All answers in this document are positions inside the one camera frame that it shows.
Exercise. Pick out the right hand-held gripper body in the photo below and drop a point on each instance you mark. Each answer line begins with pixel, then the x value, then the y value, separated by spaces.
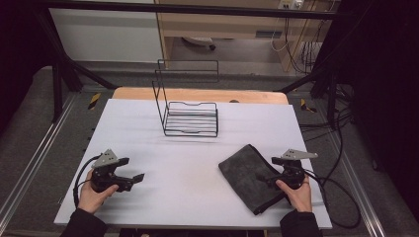
pixel 291 171

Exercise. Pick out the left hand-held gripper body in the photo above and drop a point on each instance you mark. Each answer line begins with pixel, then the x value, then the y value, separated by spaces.
pixel 104 171

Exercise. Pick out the dark grey cloth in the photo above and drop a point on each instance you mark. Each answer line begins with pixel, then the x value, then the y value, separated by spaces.
pixel 243 171

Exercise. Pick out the person's right hand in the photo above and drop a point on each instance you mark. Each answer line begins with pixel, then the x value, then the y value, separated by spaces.
pixel 298 197

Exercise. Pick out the person's left hand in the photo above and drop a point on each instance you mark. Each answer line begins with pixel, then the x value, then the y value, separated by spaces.
pixel 92 197

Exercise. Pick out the white table board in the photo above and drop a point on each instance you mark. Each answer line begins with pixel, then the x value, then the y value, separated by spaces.
pixel 178 161

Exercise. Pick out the yellow black tape strip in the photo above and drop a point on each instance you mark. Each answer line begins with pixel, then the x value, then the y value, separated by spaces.
pixel 307 106
pixel 94 100

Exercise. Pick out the white panel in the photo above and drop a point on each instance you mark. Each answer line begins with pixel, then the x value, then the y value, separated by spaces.
pixel 105 36

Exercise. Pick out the office chair base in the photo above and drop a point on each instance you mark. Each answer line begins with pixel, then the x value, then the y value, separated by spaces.
pixel 199 41

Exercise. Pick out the light wooden desk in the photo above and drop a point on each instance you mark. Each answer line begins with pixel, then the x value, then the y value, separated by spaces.
pixel 214 26

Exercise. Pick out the white power strip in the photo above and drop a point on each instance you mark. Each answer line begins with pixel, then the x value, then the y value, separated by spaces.
pixel 291 4

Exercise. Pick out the aluminium rail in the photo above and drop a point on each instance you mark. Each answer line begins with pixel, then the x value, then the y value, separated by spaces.
pixel 36 158
pixel 359 187

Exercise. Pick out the black metal frame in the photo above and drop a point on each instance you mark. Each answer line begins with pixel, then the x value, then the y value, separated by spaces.
pixel 197 9

